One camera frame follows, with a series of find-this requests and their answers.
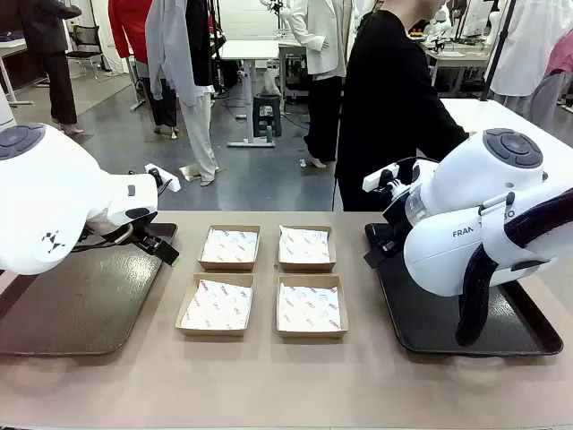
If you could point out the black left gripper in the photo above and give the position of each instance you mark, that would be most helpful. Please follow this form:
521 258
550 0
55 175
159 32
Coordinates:
145 233

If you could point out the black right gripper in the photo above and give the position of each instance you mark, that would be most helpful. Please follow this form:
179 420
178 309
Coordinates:
396 224

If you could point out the kraft paper box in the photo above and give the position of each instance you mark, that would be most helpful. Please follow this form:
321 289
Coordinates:
210 332
229 265
311 335
307 267

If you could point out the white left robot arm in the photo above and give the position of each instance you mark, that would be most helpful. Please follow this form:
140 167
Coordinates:
53 188

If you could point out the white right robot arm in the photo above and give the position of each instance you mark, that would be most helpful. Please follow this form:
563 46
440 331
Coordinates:
465 201

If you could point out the brown plastic tray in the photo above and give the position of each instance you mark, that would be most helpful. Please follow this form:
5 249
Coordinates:
89 295

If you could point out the gold paper on floor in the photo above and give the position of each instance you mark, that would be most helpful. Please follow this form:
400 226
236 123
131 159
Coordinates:
190 174

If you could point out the white hanging trousers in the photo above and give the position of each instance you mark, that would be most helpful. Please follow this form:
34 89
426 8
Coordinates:
199 134

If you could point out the person in black cardigan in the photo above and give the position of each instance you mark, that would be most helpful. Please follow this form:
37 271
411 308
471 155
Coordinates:
385 112

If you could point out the large white table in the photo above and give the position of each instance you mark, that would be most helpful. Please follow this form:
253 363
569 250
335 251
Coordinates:
488 116

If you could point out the grey work desk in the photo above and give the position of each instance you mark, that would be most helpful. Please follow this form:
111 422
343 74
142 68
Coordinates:
452 60

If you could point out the grey hanging shirt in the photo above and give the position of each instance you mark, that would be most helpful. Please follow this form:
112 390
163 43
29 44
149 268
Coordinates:
170 49

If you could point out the black hanging garment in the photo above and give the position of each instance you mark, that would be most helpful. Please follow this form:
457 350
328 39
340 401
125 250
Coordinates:
199 45

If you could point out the bystander in white jacket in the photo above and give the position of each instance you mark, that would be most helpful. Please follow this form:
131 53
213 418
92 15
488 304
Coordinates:
320 40

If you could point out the white standing desk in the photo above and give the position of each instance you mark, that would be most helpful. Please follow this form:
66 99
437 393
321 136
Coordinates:
250 49

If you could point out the red hanging garment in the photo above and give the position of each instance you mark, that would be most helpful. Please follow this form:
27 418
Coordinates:
127 31

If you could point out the black mesh office chair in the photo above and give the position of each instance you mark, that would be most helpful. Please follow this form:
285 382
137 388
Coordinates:
87 42

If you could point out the black slanted pole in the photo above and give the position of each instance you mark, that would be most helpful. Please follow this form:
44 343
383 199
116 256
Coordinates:
497 49

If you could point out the bystander in dark clothes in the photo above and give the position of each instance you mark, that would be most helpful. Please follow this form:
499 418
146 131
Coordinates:
53 45

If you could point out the white hanging garment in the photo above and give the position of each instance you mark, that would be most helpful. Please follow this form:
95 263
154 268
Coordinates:
524 45

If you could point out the pink hanging garment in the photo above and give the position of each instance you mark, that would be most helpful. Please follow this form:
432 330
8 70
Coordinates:
561 54

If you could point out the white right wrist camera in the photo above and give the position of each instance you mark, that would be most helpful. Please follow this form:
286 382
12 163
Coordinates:
373 180

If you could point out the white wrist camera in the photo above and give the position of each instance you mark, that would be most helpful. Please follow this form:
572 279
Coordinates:
169 182
373 180

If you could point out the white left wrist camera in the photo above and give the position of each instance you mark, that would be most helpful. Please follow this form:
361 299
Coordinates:
169 182

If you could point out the white cylindrical pedestal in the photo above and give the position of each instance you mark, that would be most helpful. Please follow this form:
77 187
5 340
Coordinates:
5 109

